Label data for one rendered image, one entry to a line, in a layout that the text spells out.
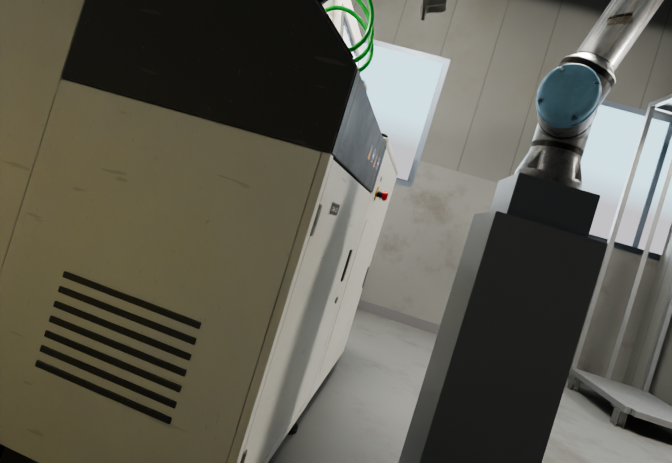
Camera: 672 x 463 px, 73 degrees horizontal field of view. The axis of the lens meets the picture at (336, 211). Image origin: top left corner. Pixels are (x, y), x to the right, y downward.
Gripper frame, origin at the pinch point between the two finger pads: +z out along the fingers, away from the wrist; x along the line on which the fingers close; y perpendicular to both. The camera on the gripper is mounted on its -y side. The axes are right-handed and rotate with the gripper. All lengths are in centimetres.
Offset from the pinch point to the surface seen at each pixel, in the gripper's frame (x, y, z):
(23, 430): -35, -45, 112
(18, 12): -35, -75, 34
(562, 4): 266, 68, -159
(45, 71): -35, -65, 44
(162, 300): -35, -25, 79
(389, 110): 254, -38, -39
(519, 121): 265, 63, -59
